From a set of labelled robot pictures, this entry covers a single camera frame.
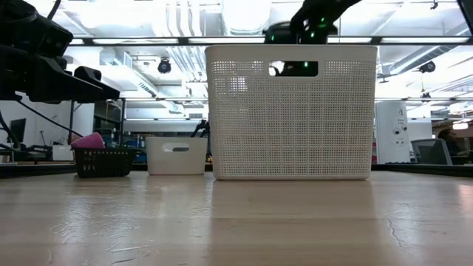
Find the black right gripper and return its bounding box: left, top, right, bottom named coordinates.
left=280, top=61, right=319, bottom=78

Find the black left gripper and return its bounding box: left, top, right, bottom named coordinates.
left=0, top=21, right=120, bottom=104

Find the purple pink soft bundle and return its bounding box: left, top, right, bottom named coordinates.
left=70, top=132, right=106, bottom=150

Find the small white plastic bin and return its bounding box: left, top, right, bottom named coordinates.
left=145, top=137, right=208, bottom=176

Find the black metal background rack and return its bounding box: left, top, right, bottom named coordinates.
left=67, top=96, right=211, bottom=163

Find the large white perforated basket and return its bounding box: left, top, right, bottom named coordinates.
left=204, top=44, right=378, bottom=182

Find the white background box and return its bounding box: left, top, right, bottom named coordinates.
left=50, top=144, right=75, bottom=162

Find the dark background monitor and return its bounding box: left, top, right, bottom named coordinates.
left=9, top=117, right=27, bottom=143

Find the black slotted plastic basket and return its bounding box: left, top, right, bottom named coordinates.
left=72, top=147, right=138, bottom=179

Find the white background cabinet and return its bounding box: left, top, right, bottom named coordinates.
left=374, top=100, right=410, bottom=165

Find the grey office chair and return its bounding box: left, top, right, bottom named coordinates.
left=409, top=137, right=454, bottom=166

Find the person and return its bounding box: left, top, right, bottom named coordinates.
left=437, top=128, right=467, bottom=157

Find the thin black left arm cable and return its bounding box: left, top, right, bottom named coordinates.
left=14, top=98, right=85, bottom=139

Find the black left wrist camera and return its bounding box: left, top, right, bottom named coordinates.
left=35, top=22, right=74, bottom=58

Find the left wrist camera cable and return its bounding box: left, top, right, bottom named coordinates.
left=46, top=0, right=62, bottom=21

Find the black aluminium table frame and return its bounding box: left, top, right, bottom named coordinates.
left=0, top=161, right=473, bottom=180

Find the black overhead frame bar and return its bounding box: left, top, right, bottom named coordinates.
left=69, top=35, right=473, bottom=47

